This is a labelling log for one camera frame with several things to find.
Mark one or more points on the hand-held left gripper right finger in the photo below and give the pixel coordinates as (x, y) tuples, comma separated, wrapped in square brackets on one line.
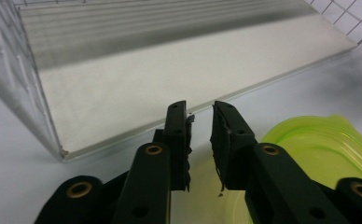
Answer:
[(232, 149)]

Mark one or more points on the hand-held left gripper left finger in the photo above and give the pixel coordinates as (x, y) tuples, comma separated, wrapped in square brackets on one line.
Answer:
[(177, 146)]

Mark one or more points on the yellow-green plastic bowl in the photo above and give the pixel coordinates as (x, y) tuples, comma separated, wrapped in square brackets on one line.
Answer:
[(309, 155)]

